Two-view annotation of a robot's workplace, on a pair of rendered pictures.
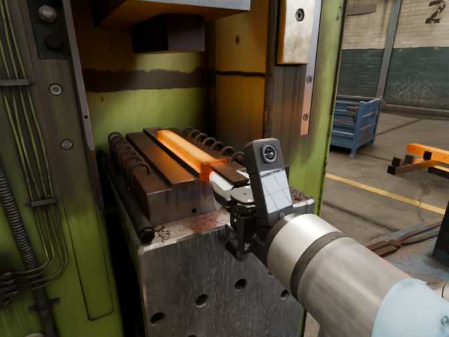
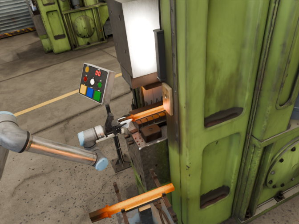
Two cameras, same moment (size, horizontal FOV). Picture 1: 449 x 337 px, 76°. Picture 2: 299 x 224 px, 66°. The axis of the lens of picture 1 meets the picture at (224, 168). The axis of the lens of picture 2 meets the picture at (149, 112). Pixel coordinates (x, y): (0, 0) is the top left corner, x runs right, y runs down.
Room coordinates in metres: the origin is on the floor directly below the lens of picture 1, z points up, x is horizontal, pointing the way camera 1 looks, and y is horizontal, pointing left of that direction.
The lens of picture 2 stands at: (0.81, -1.25, 1.96)
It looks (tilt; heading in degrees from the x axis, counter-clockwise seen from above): 35 degrees down; 98
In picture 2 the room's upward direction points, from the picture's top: 7 degrees counter-clockwise
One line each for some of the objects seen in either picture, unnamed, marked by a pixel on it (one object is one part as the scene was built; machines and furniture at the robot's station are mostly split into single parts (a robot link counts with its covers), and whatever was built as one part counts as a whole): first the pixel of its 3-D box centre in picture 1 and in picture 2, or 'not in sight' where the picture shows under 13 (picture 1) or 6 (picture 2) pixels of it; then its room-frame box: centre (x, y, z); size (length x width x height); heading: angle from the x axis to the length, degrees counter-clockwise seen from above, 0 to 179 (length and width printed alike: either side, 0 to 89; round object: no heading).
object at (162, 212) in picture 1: (166, 161); (159, 111); (0.68, 0.14, 0.96); 0.42 x 0.20 x 0.09; 29
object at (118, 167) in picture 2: not in sight; (120, 160); (0.15, 0.50, 0.05); 0.22 x 0.22 x 0.09; 29
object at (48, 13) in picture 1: (50, 27); not in sight; (0.53, 0.29, 1.24); 0.03 x 0.03 x 0.07; 29
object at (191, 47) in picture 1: (162, 38); (163, 78); (0.72, 0.14, 1.24); 0.30 x 0.07 x 0.06; 29
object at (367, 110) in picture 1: (327, 120); not in sight; (4.26, -1.54, 0.36); 1.20 x 0.80 x 0.72; 46
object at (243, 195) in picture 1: (264, 224); (111, 128); (0.35, -0.06, 0.98); 0.12 x 0.08 x 0.09; 28
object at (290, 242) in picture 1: (308, 253); (100, 132); (0.28, -0.10, 0.98); 0.10 x 0.05 x 0.09; 118
